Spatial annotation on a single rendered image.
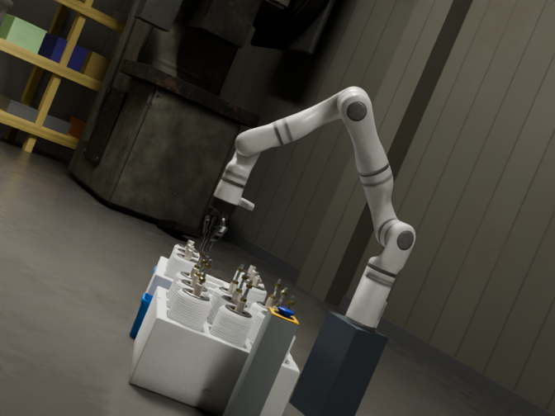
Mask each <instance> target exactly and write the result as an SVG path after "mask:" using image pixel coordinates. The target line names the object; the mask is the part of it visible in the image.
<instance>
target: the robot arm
mask: <svg viewBox="0 0 555 416"><path fill-rule="evenodd" d="M338 119H342V120H343V122H344V124H345V126H346V128H347V130H348V133H349V136H350V138H351V140H352V142H353V150H354V157H355V162H356V166H357V170H358V175H359V178H360V181H361V183H362V186H363V190H364V192H365V195H366V198H367V201H368V205H369V208H370V211H371V215H372V222H373V227H374V231H375V235H376V238H377V241H378V242H379V244H380V245H381V246H383V247H384V249H383V251H382V253H381V254H380V255H379V256H377V257H372V258H370V259H369V261H368V265H367V266H366V268H365V271H364V273H363V276H362V278H361V280H360V282H359V284H358V288H357V290H356V291H355V294H354V296H353V299H352V301H351V303H350V306H349V308H348V310H347V313H346V315H345V316H344V319H346V320H347V321H349V322H350V323H351V324H354V325H356V326H358V327H360V328H362V329H366V330H369V331H375V330H376V328H377V325H378V323H379V321H380V318H381V317H382V313H383V311H384V309H385V307H386V305H387V302H386V299H387V297H388V294H389V292H390V290H391V287H392V285H393V282H394V280H395V279H396V275H397V274H398V272H399V271H400V270H401V269H402V268H403V267H404V265H405V263H406V260H407V258H408V257H409V255H410V252H411V250H412V248H413V247H414V244H415V230H414V229H413V228H412V227H411V226H410V225H408V224H406V223H403V222H401V221H399V220H398V219H397V218H396V214H395V212H394V210H393V207H392V203H391V194H392V189H393V176H392V172H391V168H390V164H389V162H388V159H387V156H386V153H385V151H384V149H383V147H382V144H381V142H380V140H379V138H378V136H377V130H376V126H375V121H374V116H373V111H372V103H371V101H370V99H369V97H368V95H367V93H366V92H365V91H364V90H362V88H360V87H348V88H346V89H344V90H343V91H341V92H339V93H337V94H335V95H334V96H332V97H330V98H329V99H327V100H325V101H323V102H321V103H319V104H317V105H315V106H313V107H311V108H308V109H306V110H304V111H301V112H298V113H296V114H294V115H292V116H288V117H285V118H283V119H281V120H278V121H274V122H273V123H271V124H269V125H264V126H260V127H258V128H254V129H251V130H246V131H245V132H243V133H241V134H239V135H238V136H237V138H236V140H235V148H236V151H235V154H234V156H233V158H232V160H231V161H230V162H229V163H228V164H227V166H226V168H225V171H224V173H223V175H222V178H221V180H220V182H219V184H218V185H217V187H216V190H215V193H214V195H213V197H212V199H211V202H210V207H211V208H213V210H212V212H211V214H210V215H209V216H207V215H206V216H205V220H204V227H203V234H204V240H203V242H202V246H201V247H200V250H201V251H202V252H203V253H206V254H208V253H209V252H210V250H211V246H212V244H213V242H215V241H218V240H219V239H220V238H221V237H222V235H223V234H224V233H225V232H226V231H227V229H228V228H227V227H225V223H226V221H227V217H228V215H234V213H235V211H236V208H237V206H238V205H240V206H242V207H244V208H246V209H247V210H251V211H253V209H254V204H253V203H251V202H249V201H247V200H245V199H244V198H242V193H243V190H244V187H245V184H246V182H247V180H248V178H249V174H250V172H251V170H252V168H253V167H254V165H255V163H256V161H257V159H258V158H259V155H260V153H261V151H264V150H265V149H270V148H272V147H278V146H282V145H284V144H288V143H291V142H292V141H295V140H298V139H300V138H302V137H304V136H306V135H308V134H310V133H311V132H312V131H313V130H315V129H317V128H319V127H320V126H322V125H324V124H326V123H328V122H331V121H335V120H338Z"/></svg>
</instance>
